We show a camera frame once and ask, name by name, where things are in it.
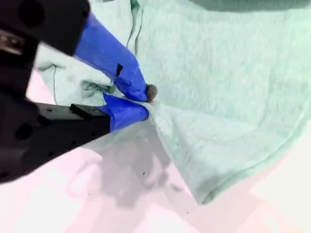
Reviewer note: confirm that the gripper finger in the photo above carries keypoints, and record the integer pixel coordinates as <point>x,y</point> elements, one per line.
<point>97,121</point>
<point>102,46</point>

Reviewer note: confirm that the pale green T-shirt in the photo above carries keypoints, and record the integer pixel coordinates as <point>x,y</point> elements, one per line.
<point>218,97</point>

